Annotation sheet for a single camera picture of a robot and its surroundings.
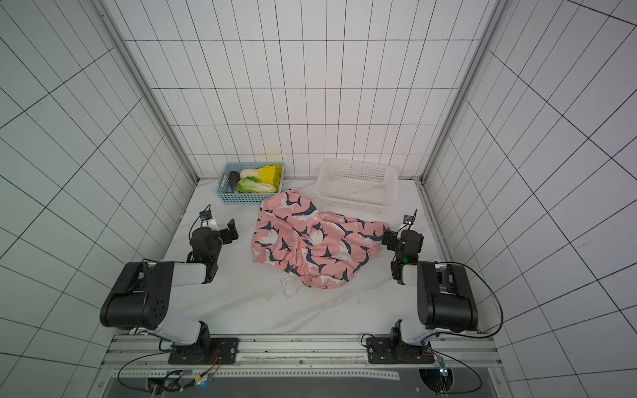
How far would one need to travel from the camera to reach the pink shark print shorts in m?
0.91

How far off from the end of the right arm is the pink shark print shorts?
4 centimetres

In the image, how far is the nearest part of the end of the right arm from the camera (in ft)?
2.42
